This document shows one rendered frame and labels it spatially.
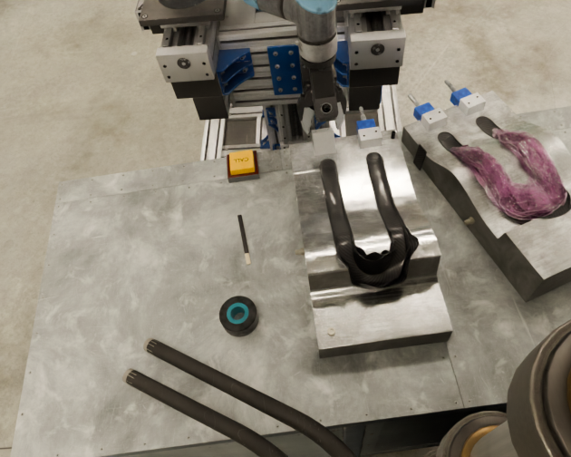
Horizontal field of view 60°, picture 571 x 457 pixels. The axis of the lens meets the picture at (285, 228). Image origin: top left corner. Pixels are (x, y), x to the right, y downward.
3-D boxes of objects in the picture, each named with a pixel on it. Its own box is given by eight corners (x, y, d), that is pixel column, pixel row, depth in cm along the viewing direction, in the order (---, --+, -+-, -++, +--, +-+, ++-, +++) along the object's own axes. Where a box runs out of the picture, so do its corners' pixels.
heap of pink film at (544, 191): (441, 151, 117) (447, 129, 110) (505, 125, 119) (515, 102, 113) (509, 236, 104) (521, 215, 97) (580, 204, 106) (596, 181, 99)
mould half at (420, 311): (292, 168, 126) (286, 131, 115) (392, 152, 126) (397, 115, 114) (319, 358, 100) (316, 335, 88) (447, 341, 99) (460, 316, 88)
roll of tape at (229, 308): (235, 345, 103) (232, 338, 100) (215, 316, 107) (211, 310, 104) (266, 322, 105) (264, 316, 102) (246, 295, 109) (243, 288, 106)
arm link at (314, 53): (340, 42, 91) (296, 49, 91) (340, 62, 95) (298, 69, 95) (333, 17, 95) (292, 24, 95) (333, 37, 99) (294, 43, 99)
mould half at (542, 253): (401, 140, 127) (405, 110, 118) (487, 105, 131) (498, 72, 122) (525, 303, 102) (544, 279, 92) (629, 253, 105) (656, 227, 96)
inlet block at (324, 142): (310, 142, 128) (307, 121, 126) (329, 139, 128) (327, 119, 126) (314, 155, 116) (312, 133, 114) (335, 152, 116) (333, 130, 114)
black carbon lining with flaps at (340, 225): (317, 165, 117) (314, 139, 109) (384, 156, 117) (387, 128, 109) (341, 299, 99) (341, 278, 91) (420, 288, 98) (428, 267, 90)
